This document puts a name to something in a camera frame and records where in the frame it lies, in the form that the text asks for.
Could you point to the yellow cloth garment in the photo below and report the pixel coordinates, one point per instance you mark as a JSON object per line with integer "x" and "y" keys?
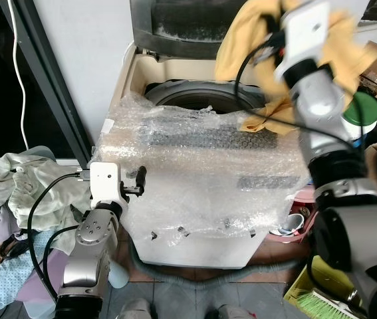
{"x": 241, "y": 46}

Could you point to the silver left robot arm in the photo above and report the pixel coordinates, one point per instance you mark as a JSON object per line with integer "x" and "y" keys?
{"x": 92, "y": 252}

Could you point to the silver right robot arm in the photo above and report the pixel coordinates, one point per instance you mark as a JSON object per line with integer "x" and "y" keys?
{"x": 348, "y": 232}

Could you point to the white top-load washing machine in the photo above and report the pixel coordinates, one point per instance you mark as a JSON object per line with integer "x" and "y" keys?
{"x": 195, "y": 256}

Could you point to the clear bubble wrap sheet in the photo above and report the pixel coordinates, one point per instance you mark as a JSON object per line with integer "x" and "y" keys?
{"x": 201, "y": 173}

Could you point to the pale green crumpled garment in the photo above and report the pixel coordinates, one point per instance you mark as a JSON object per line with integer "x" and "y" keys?
{"x": 35, "y": 186}

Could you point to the grey left robot foot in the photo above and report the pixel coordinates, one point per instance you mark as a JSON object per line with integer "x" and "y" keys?
{"x": 135, "y": 310}

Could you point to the grey robot foot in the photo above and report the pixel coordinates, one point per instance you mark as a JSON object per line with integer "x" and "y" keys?
{"x": 236, "y": 312}
{"x": 135, "y": 310}

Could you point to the blue dotted cloth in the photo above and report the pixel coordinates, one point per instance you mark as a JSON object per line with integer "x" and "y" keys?
{"x": 8, "y": 272}

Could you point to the dark grey washer lid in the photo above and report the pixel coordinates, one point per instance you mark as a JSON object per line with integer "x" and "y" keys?
{"x": 175, "y": 26}

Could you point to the small white cup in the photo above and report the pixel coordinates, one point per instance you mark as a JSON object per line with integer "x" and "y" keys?
{"x": 292, "y": 224}

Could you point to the grey right robot foot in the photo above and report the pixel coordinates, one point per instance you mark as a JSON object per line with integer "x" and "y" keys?
{"x": 236, "y": 312}

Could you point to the white jar with green lid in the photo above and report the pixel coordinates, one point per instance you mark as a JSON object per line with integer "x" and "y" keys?
{"x": 361, "y": 109}

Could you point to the yellow green dustpan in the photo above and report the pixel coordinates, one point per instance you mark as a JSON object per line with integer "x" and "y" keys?
{"x": 301, "y": 282}

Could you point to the green broom head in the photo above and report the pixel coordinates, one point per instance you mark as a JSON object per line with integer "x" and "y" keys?
{"x": 321, "y": 307}

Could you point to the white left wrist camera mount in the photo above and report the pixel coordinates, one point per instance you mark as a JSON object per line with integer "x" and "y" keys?
{"x": 105, "y": 181}

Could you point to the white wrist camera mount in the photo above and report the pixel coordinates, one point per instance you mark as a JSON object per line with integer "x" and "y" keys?
{"x": 105, "y": 181}
{"x": 304, "y": 30}

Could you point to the dark door frame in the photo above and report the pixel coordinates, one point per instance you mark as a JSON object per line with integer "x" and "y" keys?
{"x": 48, "y": 80}

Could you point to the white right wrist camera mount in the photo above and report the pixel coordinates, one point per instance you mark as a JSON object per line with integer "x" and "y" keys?
{"x": 304, "y": 30}

